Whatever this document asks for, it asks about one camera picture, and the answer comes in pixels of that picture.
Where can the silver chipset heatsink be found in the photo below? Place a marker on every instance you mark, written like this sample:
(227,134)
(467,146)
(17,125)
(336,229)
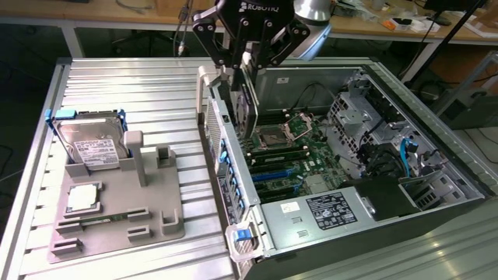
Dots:
(318,184)

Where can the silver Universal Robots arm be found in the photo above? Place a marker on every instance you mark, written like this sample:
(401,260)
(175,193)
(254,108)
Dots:
(311,11)

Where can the black office chair base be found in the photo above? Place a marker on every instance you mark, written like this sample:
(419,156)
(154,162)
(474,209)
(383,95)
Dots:
(155,38)

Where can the CPU socket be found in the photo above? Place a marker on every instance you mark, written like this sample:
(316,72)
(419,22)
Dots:
(274,137)

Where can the green RAM stick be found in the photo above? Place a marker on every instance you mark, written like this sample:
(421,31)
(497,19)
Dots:
(104,218)

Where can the silver power supply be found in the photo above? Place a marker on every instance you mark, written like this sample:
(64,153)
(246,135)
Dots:
(287,233)

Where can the silver CPU chip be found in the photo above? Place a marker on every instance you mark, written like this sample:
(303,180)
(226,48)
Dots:
(81,198)

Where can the blue case latch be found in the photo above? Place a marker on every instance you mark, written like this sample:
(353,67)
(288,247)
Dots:
(240,235)

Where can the silver disk bay cage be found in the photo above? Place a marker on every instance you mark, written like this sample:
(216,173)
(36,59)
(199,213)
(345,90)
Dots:
(350,116)

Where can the blue slot retainer clip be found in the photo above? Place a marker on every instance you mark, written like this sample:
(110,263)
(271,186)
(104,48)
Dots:
(239,196)
(231,172)
(243,207)
(235,184)
(223,154)

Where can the gray disk bay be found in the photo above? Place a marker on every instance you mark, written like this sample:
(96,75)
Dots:
(427,198)

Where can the gray parts rack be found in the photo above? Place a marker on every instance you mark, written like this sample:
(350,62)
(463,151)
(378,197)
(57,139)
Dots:
(116,248)

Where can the hard disk in blue carrier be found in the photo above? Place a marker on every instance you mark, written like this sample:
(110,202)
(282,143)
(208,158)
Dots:
(98,151)

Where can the blue expansion slot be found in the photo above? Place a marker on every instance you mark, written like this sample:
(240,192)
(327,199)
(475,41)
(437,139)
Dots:
(272,175)

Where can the green motherboard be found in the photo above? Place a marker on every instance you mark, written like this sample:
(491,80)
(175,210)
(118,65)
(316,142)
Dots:
(315,151)

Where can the black expansion slot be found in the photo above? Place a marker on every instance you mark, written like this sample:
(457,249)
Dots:
(276,193)

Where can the black installed RAM stick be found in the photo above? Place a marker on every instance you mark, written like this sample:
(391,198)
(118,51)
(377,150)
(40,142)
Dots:
(278,157)

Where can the metal socket cover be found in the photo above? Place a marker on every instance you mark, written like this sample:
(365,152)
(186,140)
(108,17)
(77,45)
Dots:
(287,125)

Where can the open black PC case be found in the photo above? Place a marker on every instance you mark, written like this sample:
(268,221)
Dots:
(389,248)

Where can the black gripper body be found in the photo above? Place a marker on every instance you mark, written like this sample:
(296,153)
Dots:
(256,10)

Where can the black monitor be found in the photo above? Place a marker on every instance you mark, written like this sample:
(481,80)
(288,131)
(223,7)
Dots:
(447,4)

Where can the white and black desk object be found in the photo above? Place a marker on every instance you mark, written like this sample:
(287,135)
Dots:
(423,26)

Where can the graphics card with black fan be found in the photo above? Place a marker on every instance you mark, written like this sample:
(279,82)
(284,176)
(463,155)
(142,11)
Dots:
(247,116)

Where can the black plastic shroud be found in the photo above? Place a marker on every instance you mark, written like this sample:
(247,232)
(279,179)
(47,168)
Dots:
(381,201)

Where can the black tripod pole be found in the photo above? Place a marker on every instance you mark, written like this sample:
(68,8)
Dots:
(430,52)

